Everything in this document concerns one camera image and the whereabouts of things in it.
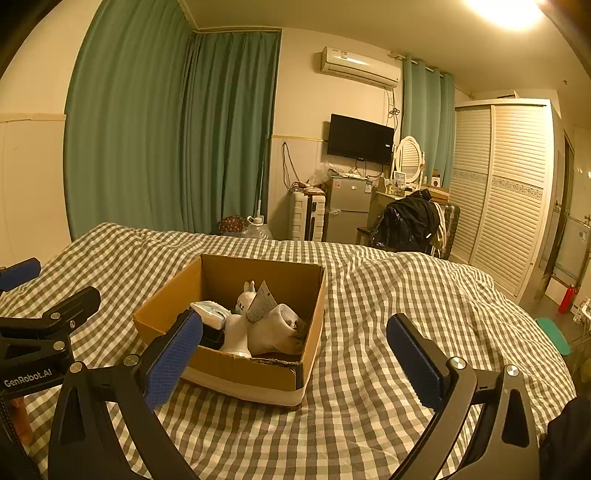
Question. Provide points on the clear water jug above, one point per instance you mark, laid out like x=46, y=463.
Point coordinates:
x=257, y=228

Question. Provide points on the wooden dressing table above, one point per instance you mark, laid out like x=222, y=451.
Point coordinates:
x=383, y=198

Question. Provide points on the paper leaflet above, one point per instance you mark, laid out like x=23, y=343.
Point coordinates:
x=261, y=302

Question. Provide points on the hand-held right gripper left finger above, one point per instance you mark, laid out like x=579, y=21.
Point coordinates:
x=171, y=364

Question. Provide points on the narrow green curtain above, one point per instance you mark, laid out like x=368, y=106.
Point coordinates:
x=427, y=115

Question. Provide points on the white tissue pack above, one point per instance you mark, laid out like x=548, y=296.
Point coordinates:
x=210, y=311

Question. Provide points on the black wall television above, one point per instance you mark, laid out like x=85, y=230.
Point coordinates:
x=360, y=138

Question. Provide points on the small picture frame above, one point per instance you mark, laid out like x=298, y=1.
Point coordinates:
x=399, y=178

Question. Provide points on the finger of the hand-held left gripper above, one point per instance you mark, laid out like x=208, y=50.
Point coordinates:
x=21, y=273
x=76, y=304

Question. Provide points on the person's left hand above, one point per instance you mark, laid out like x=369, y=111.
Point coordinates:
x=23, y=422

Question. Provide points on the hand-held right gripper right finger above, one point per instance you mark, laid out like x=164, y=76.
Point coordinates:
x=415, y=364

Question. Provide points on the red fire extinguisher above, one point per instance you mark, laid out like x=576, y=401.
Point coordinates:
x=567, y=300

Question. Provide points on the green plastic stool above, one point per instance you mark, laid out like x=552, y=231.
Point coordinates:
x=554, y=334

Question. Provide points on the white sock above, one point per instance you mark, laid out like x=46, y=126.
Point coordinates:
x=277, y=327

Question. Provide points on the dark clothing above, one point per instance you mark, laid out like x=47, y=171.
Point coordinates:
x=570, y=447

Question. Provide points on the white louvered wardrobe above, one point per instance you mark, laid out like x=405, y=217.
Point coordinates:
x=508, y=194

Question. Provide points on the white air conditioner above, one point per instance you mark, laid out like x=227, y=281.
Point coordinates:
x=358, y=67

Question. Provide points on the silver mini fridge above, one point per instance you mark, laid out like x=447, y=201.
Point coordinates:
x=348, y=207

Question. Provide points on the small black object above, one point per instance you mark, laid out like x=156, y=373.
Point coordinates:
x=213, y=338

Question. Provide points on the clear plastic bag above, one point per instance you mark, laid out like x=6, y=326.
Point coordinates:
x=323, y=174

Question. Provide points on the brown cardboard box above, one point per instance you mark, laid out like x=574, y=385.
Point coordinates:
x=258, y=378

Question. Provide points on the white suitcase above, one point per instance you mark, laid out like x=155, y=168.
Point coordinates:
x=304, y=217

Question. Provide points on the brown patterned bag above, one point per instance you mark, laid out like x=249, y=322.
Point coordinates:
x=233, y=225

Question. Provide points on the white plush toy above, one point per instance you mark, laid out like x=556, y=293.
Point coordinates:
x=244, y=300

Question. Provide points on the white oval vanity mirror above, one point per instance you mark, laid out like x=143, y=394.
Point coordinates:
x=408, y=157

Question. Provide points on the green white checked blanket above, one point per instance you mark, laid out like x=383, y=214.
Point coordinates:
x=369, y=300

